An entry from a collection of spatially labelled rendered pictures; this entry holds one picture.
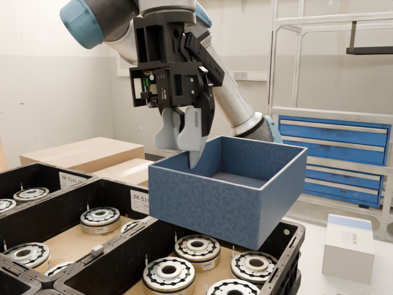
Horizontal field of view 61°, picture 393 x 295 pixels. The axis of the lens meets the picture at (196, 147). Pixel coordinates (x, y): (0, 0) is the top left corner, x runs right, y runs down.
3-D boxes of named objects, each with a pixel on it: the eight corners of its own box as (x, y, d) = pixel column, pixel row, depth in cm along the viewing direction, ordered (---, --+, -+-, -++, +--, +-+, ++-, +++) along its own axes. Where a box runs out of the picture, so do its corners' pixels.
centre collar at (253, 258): (251, 255, 71) (251, 253, 70) (272, 263, 68) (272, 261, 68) (239, 266, 67) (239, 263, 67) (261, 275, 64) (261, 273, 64)
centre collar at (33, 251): (24, 247, 74) (24, 244, 74) (41, 251, 72) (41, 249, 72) (4, 259, 69) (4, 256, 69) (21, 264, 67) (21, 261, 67)
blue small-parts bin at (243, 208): (219, 172, 60) (220, 134, 58) (303, 190, 52) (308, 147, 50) (148, 216, 43) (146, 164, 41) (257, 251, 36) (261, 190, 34)
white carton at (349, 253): (326, 239, 108) (328, 213, 106) (366, 247, 103) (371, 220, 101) (321, 273, 90) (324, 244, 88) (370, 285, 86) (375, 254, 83)
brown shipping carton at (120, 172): (138, 192, 146) (136, 157, 142) (178, 204, 134) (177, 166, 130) (81, 218, 122) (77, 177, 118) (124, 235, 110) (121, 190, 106)
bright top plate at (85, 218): (103, 205, 96) (103, 203, 96) (127, 215, 90) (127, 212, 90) (72, 218, 88) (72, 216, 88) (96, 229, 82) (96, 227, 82)
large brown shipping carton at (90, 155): (103, 175, 169) (100, 136, 164) (145, 187, 152) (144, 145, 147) (26, 201, 137) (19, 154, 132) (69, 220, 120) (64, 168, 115)
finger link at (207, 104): (183, 137, 48) (176, 76, 46) (190, 134, 49) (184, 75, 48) (211, 137, 45) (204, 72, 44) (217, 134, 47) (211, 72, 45)
